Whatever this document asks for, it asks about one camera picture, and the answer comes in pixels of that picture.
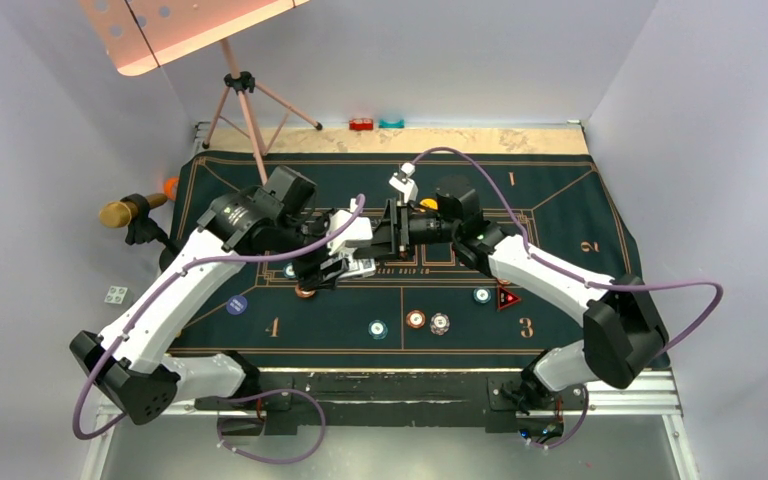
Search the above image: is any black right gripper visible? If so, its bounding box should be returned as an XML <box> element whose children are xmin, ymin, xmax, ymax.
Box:
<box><xmin>355</xmin><ymin>197</ymin><xmax>460</xmax><ymax>263</ymax></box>

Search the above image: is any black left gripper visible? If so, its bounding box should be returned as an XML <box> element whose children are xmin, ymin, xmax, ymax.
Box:
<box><xmin>273</xmin><ymin>207</ymin><xmax>349</xmax><ymax>290</ymax></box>

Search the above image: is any yellow big blind button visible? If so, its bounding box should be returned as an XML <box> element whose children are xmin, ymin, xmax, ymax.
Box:
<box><xmin>420</xmin><ymin>198</ymin><xmax>438</xmax><ymax>210</ymax></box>

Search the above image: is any green blue poker chip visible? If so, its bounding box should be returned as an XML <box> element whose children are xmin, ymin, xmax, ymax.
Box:
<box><xmin>283</xmin><ymin>263</ymin><xmax>296</xmax><ymax>279</ymax></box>

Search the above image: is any orange yellow poker chip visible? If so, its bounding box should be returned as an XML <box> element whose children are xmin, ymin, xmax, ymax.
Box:
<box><xmin>295</xmin><ymin>286</ymin><xmax>316</xmax><ymax>299</ymax></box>

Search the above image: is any black red all-in triangle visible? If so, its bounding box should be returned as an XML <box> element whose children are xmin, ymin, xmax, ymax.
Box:
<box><xmin>496</xmin><ymin>284</ymin><xmax>522</xmax><ymax>311</ymax></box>

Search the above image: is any purple small blind button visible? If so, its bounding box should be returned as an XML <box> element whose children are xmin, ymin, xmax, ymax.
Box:
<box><xmin>225</xmin><ymin>295</ymin><xmax>249</xmax><ymax>316</ymax></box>

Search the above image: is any blue white card deck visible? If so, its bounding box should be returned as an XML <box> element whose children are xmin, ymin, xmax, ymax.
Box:
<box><xmin>341</xmin><ymin>259</ymin><xmax>377</xmax><ymax>279</ymax></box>

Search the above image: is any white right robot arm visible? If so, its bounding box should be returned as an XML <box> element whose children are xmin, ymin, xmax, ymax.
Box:
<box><xmin>354</xmin><ymin>170</ymin><xmax>669</xmax><ymax>407</ymax></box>

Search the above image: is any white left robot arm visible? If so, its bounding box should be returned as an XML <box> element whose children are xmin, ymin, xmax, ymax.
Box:
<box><xmin>70</xmin><ymin>166</ymin><xmax>348</xmax><ymax>425</ymax></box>

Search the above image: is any green poker mat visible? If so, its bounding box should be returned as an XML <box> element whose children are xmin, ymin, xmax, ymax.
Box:
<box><xmin>170</xmin><ymin>153</ymin><xmax>642</xmax><ymax>369</ymax></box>

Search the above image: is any white pink chip stack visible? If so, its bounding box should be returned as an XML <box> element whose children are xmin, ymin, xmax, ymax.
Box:
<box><xmin>429</xmin><ymin>313</ymin><xmax>451</xmax><ymax>335</ymax></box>

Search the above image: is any orange yellow chip stack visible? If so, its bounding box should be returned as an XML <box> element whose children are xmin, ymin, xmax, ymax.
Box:
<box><xmin>405</xmin><ymin>310</ymin><xmax>426</xmax><ymax>329</ymax></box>

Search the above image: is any red block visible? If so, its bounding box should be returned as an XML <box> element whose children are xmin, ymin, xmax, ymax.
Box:
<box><xmin>348</xmin><ymin>117</ymin><xmax>375</xmax><ymax>131</ymax></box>

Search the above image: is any teal block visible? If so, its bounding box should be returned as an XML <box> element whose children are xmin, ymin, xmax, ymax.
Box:
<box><xmin>378</xmin><ymin>117</ymin><xmax>405</xmax><ymax>129</ymax></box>

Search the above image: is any gold microphone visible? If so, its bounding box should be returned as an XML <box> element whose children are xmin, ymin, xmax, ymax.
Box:
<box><xmin>98</xmin><ymin>193</ymin><xmax>168</xmax><ymax>229</ymax></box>

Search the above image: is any grey lego brick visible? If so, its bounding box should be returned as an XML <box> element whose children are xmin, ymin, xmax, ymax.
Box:
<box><xmin>104</xmin><ymin>285</ymin><xmax>131</xmax><ymax>306</ymax></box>

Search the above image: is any pink music stand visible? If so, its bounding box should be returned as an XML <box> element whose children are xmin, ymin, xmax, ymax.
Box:
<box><xmin>79</xmin><ymin>0</ymin><xmax>322</xmax><ymax>183</ymax></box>

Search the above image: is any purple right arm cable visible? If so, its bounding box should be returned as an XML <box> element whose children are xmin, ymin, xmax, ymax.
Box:
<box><xmin>400</xmin><ymin>146</ymin><xmax>724</xmax><ymax>452</ymax></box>

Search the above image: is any white left camera box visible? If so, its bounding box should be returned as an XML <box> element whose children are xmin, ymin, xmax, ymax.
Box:
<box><xmin>326</xmin><ymin>209</ymin><xmax>373</xmax><ymax>256</ymax></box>

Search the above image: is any aluminium rail frame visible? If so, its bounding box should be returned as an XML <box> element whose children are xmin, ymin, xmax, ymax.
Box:
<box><xmin>79</xmin><ymin>368</ymin><xmax>702</xmax><ymax>480</ymax></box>

